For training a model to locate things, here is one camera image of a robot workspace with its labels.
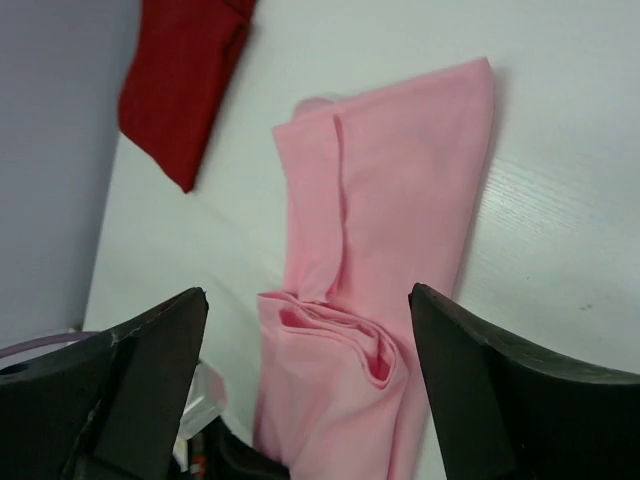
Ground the pink t shirt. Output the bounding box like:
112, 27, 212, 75
254, 58, 494, 479

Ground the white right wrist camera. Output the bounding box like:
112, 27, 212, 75
173, 361, 227, 472

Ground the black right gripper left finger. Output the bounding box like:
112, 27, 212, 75
1, 287, 208, 480

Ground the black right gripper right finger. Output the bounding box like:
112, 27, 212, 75
409, 284, 639, 480

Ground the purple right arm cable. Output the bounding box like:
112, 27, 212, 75
0, 329, 96, 357

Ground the dark red folded t shirt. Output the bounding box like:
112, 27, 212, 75
118, 0, 256, 193

